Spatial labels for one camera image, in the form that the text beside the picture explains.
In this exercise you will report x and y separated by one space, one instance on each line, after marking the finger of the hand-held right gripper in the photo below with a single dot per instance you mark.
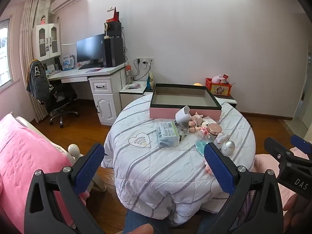
280 151
301 142

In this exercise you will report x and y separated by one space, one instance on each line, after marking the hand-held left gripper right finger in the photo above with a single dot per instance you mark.
219 169

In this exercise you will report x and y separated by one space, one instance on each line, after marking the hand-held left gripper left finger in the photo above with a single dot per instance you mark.
89 169

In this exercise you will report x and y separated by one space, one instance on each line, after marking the white rabbit figurine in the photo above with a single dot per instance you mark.
219 140

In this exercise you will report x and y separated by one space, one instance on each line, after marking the teal clear egg-shaped case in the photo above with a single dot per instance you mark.
199 147

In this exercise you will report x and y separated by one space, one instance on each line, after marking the jar with rose gold lid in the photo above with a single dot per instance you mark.
214 130

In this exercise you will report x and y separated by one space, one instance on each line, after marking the clear glass cup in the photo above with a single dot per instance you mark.
183 131

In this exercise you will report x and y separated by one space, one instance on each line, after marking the pink figurine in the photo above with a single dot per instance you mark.
195 121

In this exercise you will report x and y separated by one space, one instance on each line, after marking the clear plastic packet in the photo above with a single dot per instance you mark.
165 134

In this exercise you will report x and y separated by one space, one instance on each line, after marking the white cup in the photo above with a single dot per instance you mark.
182 114

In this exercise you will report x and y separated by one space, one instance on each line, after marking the pink black storage box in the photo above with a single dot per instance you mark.
170 113

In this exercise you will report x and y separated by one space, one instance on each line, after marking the person's right hand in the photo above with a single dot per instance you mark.
296 214

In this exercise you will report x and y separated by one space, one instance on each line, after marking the person's left hand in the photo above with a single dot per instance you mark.
142 229

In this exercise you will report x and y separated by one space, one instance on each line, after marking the small pink dolls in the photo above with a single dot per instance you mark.
209 168

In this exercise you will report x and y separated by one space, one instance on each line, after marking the pink printed bedding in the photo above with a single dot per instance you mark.
263 163

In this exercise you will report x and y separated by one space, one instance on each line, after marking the white egg-shaped ornament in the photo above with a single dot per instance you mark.
228 147

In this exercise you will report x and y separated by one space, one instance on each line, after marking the white door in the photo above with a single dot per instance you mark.
304 102

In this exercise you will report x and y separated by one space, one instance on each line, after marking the pink white block toy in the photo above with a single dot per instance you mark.
202 131

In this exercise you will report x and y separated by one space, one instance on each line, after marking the small white card box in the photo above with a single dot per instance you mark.
209 120

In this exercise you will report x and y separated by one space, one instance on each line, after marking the round table with striped quilt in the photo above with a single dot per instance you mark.
151 170

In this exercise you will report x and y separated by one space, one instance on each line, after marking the pink bed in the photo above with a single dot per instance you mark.
24 156

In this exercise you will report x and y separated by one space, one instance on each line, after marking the person's blue jeans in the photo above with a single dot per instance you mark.
136 218

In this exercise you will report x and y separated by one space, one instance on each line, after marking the low dark-topped cabinet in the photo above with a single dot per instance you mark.
229 98

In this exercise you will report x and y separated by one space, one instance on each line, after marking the white desk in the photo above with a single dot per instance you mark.
104 95

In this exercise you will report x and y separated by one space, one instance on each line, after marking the black office chair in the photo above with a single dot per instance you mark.
61 97

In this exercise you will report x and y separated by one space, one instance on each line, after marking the red toy crate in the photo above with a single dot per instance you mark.
219 90

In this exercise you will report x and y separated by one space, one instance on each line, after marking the white bedside cabinet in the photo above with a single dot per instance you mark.
131 97

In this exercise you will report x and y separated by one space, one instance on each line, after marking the orange octopus plush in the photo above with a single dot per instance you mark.
198 84

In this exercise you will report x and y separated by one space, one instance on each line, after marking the pink plush toy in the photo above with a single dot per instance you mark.
216 78

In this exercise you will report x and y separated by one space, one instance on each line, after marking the small red packet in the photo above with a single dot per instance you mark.
225 78

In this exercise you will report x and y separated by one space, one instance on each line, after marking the pink hair accessories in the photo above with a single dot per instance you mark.
134 86

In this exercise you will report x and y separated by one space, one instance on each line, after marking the pink booklet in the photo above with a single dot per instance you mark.
93 70

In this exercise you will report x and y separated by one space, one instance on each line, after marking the bottle with orange cap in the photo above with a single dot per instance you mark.
129 76

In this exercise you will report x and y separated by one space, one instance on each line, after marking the black keyboard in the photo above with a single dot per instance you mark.
90 66

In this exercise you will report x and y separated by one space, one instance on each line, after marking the grey black jacket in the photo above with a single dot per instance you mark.
36 80

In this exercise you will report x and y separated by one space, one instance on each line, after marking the blue yellow snack bag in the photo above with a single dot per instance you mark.
150 81

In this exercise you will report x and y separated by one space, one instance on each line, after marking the blue white box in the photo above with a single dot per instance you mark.
68 62

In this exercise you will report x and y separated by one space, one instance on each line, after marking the black computer tower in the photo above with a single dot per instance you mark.
113 52

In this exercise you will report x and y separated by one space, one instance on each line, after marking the white plug charger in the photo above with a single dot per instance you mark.
145 63

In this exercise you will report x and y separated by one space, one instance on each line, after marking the black computer monitor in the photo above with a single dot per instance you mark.
90 48

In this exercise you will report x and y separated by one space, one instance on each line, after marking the white glass-door cabinet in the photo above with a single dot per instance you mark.
46 41

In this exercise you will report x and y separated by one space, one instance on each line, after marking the black speaker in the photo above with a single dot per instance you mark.
113 29

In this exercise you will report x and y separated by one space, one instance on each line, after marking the cream pleated curtain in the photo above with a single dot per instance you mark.
26 41

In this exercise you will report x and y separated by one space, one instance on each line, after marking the window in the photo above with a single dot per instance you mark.
4 53

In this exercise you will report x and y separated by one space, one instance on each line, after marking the red paper decoration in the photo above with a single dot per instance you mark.
114 17

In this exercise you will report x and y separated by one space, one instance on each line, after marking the small pink doll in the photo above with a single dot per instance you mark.
43 20

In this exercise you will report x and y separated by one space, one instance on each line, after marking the white air conditioner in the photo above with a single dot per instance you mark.
68 0

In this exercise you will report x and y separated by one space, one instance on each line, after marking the white bed frame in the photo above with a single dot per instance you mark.
73 150

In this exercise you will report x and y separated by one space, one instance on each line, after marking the white wall socket row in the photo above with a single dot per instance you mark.
150 60

